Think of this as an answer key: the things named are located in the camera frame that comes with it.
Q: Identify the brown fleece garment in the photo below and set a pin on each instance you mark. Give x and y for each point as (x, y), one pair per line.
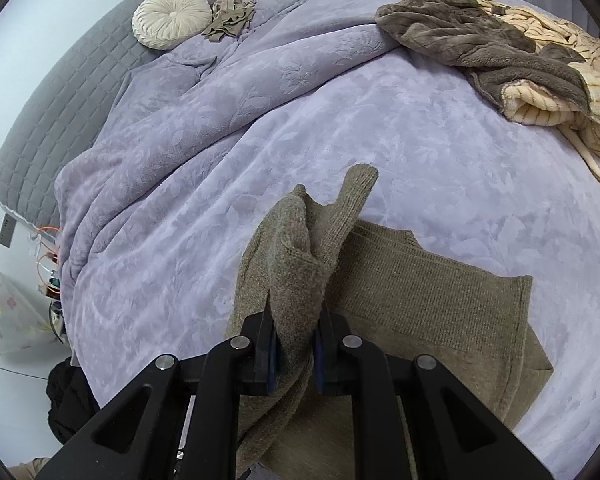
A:
(490, 52)

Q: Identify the floral white bag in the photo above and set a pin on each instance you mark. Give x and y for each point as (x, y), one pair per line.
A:
(24, 324)

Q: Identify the lavender plush bed blanket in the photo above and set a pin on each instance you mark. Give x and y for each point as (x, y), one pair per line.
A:
(200, 144)

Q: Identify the cream striped fleece garment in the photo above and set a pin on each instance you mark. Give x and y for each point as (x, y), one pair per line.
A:
(571, 101)

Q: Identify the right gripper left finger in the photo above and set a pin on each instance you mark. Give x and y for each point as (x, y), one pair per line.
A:
(176, 419)

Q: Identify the round white pleated cushion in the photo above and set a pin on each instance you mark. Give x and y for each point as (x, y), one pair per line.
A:
(164, 24)

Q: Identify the olive knit sweater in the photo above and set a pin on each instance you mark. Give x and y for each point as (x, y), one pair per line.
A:
(305, 258)

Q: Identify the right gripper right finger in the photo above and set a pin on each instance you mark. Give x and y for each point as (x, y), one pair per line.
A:
(413, 419)

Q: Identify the grey quilted headboard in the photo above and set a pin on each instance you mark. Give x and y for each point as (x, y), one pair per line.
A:
(64, 115)

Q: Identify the black cloth on floor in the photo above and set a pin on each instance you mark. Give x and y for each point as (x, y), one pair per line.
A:
(72, 403)

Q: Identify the small beige crumpled cloth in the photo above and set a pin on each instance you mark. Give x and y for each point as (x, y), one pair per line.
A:
(229, 18)

